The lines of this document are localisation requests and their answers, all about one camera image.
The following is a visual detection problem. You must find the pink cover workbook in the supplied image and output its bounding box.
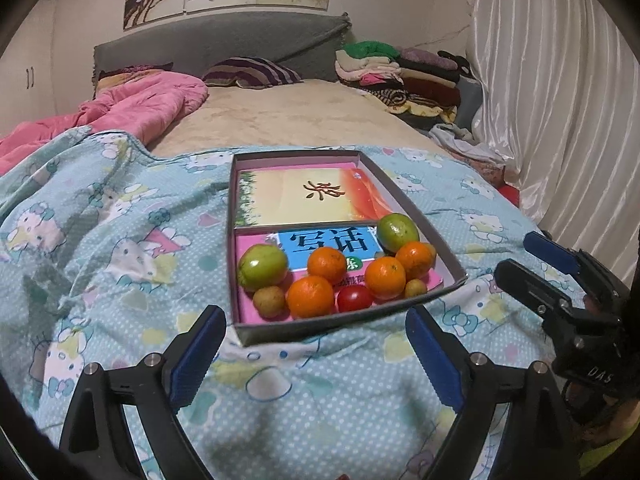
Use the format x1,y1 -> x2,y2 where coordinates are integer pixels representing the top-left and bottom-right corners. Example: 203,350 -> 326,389
234,161 -> 445,323

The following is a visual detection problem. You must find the beige bed sheet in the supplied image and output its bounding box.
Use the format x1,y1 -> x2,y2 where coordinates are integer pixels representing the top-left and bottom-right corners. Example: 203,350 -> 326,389
151,79 -> 446,157

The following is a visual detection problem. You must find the white wardrobe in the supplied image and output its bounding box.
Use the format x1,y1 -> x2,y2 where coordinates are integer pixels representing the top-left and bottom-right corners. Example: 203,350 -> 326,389
1,0 -> 56,136

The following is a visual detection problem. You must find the small orange tangerine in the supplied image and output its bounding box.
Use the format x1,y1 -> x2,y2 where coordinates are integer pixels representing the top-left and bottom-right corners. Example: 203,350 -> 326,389
395,242 -> 434,281

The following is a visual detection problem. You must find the oval green fruit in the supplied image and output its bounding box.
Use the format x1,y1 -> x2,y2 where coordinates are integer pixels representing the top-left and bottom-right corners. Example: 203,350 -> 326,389
376,212 -> 420,254

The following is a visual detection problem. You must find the pile of folded clothes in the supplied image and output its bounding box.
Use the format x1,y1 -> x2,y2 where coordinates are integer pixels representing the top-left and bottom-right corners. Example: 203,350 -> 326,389
334,41 -> 483,130

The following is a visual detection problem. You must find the orange cover book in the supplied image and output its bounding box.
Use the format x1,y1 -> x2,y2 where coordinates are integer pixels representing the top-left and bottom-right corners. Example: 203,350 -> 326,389
235,162 -> 392,226

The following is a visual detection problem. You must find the red object beside bed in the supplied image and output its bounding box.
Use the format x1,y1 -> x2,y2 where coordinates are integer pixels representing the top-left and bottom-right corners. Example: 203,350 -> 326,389
497,183 -> 520,208

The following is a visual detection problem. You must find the striped purple pillow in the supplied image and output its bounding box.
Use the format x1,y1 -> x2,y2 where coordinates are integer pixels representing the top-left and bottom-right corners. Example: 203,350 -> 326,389
202,56 -> 303,90

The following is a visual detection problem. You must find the white satin curtain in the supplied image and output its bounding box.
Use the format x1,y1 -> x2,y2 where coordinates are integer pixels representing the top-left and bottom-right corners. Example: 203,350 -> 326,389
466,0 -> 639,282

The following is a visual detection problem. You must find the blue cartoon cat quilt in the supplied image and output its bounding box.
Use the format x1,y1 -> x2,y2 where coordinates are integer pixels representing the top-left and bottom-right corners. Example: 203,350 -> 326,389
1,128 -> 578,479

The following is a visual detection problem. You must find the floral cloth bundle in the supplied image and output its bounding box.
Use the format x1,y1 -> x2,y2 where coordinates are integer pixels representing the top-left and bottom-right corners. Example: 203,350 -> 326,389
427,124 -> 506,188

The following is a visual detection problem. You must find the grey shallow cardboard box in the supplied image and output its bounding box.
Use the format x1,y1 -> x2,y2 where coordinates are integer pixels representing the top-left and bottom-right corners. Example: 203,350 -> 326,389
227,150 -> 468,346

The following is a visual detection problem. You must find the pink quilt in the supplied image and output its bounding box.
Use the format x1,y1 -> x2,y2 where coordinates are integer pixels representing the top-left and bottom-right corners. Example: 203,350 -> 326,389
1,70 -> 208,174

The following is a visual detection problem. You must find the grey bed headboard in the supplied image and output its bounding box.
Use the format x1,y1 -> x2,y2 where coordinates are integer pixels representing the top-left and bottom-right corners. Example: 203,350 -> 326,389
92,11 -> 352,82

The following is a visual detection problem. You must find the red cherry tomato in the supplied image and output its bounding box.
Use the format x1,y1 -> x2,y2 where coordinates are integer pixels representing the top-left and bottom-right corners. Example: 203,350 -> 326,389
336,285 -> 373,313

